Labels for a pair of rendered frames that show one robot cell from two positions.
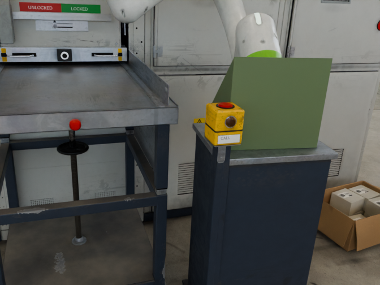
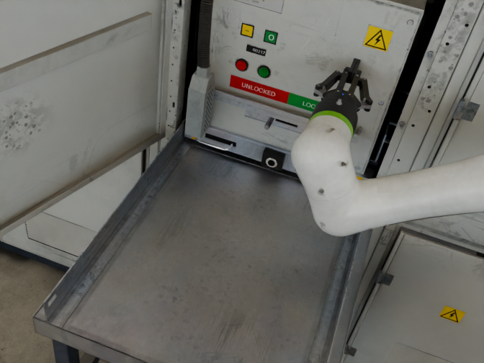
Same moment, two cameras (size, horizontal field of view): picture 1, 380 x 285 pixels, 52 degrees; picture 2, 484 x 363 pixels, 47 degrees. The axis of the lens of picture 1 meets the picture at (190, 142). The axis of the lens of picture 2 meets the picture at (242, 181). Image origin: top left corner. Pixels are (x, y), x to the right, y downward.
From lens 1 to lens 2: 91 cm
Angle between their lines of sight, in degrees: 33
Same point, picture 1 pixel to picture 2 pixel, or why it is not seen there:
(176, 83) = (434, 253)
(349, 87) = not seen: outside the picture
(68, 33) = (289, 132)
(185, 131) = (424, 313)
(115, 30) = (361, 150)
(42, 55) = (243, 148)
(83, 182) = not seen: hidden behind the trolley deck
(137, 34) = (395, 168)
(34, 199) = not seen: hidden behind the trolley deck
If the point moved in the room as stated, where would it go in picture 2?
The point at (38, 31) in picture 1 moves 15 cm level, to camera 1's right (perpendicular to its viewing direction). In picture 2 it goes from (248, 117) to (292, 142)
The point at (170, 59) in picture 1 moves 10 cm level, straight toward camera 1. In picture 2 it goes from (438, 221) to (425, 243)
